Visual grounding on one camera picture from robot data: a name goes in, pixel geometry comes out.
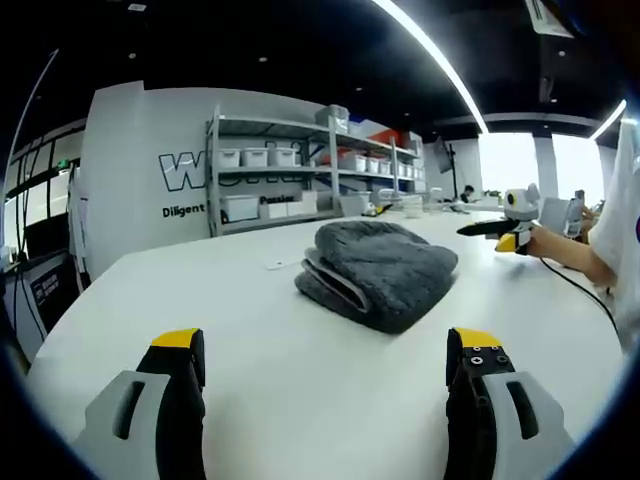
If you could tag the grey towel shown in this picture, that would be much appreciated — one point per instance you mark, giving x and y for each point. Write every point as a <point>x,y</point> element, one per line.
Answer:
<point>385,272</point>

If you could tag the person's right hand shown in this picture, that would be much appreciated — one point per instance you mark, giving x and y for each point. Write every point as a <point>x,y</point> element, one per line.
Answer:
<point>541,242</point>

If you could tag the white box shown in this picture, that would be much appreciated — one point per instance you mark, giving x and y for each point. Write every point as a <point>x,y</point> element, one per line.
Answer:
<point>555,211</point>

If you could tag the black monitor on stand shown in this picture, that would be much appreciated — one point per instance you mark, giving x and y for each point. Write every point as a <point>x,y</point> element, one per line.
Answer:
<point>442,155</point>

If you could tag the person in white shirt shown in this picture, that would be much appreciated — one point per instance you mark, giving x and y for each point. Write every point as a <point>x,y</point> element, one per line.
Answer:
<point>622,240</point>

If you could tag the short ceiling light strip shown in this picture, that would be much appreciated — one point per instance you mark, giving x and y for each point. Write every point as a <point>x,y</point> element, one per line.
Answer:
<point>610,120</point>

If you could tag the dark cabinet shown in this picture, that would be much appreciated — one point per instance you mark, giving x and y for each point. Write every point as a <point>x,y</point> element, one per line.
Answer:
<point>37,295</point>

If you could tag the long ceiling light strip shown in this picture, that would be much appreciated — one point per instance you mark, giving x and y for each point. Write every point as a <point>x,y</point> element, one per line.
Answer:
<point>440,60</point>

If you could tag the grey metal shelving unit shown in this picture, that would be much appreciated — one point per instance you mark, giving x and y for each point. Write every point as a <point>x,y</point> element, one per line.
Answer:
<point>320,172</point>

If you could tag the white leaning board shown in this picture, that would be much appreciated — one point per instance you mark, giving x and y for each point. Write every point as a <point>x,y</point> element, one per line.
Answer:
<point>79,230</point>

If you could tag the small white tag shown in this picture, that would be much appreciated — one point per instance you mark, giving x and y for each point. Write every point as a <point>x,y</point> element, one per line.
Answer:
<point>279,264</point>

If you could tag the row of white storage boxes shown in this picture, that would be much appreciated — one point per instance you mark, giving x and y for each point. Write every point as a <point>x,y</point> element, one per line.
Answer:
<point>270,157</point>

